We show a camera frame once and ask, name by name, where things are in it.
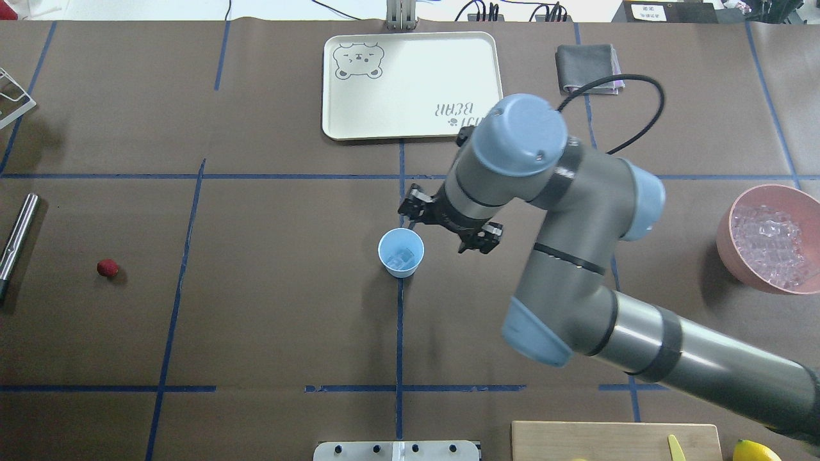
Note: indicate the pink bowl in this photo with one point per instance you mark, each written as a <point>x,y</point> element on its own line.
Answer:
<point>768,239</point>

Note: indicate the light blue cup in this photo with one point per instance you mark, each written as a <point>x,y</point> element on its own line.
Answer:
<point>401,251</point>

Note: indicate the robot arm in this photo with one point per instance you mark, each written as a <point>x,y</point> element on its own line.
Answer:
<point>561,305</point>

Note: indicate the aluminium frame post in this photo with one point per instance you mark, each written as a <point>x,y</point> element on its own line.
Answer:
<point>401,15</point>

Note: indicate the folded grey cloth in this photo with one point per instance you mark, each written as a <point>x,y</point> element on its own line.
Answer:
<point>579,65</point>

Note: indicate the steel muddler black tip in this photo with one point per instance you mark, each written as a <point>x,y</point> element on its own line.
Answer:
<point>16,239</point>

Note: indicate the wooden cutting board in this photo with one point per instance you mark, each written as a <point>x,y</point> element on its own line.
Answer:
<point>611,441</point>

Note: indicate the cream bear tray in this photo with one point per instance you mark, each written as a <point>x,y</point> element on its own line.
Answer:
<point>414,85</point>

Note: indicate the red strawberry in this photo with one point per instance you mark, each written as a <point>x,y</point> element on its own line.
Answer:
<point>108,268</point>

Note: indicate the yellow knife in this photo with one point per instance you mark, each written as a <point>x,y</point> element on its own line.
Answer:
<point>675,449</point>

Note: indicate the white wire cup rack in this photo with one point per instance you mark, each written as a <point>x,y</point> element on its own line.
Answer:
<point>15,100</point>

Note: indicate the metal base plate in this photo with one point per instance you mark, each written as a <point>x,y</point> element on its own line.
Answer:
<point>398,450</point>

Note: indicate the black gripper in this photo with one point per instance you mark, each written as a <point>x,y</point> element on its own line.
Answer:
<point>456,222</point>

